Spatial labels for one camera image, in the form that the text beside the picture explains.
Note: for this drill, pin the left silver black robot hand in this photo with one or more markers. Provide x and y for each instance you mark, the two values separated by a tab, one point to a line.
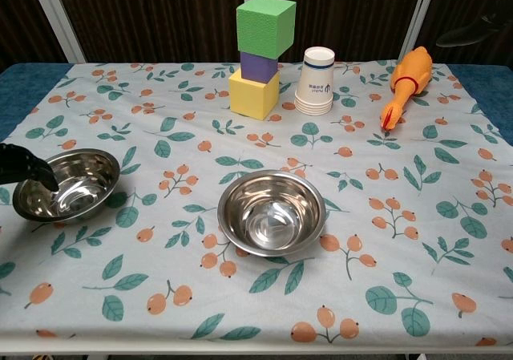
24	167

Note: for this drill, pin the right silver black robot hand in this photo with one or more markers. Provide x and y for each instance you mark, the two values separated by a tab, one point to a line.
499	20

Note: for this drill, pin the orange rubber chicken toy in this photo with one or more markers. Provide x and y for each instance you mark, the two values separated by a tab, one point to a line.
413	71

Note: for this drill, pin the white paper cup stack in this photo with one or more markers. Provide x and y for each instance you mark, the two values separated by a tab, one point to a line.
316	83

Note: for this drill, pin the green foam cube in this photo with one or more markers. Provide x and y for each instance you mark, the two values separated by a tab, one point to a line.
264	27

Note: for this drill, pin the yellow foam cube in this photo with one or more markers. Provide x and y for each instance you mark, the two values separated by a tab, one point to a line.
253	95

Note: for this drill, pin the purple foam cube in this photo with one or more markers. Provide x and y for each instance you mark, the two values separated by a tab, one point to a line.
258	68

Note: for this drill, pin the floral white tablecloth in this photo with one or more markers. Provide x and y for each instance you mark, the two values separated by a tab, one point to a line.
256	296

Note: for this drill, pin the white partition post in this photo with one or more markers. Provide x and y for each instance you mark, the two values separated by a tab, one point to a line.
418	15
56	19

